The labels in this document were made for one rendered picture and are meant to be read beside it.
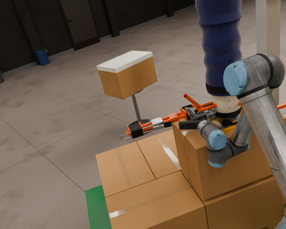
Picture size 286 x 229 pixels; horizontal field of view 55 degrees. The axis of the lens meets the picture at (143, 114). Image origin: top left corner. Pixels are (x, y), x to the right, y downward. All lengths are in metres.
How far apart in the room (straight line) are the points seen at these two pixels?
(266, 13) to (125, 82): 1.65
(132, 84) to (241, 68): 2.47
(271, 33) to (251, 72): 2.05
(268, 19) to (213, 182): 1.79
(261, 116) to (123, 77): 2.43
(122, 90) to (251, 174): 1.92
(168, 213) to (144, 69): 2.10
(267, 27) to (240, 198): 1.73
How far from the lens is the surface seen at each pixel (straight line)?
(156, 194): 1.99
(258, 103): 1.04
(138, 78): 3.45
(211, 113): 1.76
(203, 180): 1.74
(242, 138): 1.46
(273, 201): 2.19
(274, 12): 3.05
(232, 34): 1.57
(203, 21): 1.56
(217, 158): 1.48
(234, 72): 1.03
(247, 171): 1.88
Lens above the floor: 1.90
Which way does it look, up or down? 26 degrees down
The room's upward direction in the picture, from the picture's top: 13 degrees counter-clockwise
